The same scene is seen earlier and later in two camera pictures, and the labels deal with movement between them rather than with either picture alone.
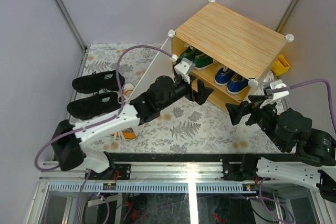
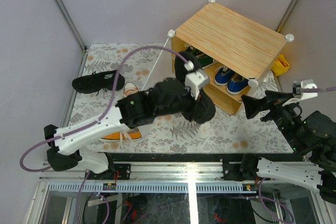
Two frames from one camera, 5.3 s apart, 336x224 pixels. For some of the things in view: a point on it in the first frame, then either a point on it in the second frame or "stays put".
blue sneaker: (223, 75) stays put
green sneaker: (202, 61) stays put
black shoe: (92, 106) -> (188, 66)
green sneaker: (190, 53) stays put
